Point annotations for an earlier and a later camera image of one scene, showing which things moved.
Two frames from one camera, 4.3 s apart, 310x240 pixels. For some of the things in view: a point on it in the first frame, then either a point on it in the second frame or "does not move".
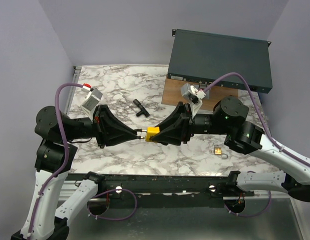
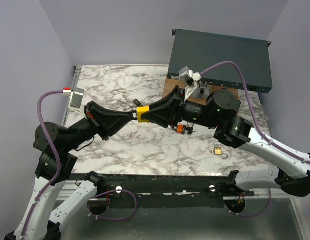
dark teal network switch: x=201 y=57 does not move
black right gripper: x=177 y=127 -> x=165 y=117
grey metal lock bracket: x=203 y=86 does not move
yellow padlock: x=150 y=131 -> x=140 y=110
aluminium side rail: x=76 y=70 does not move
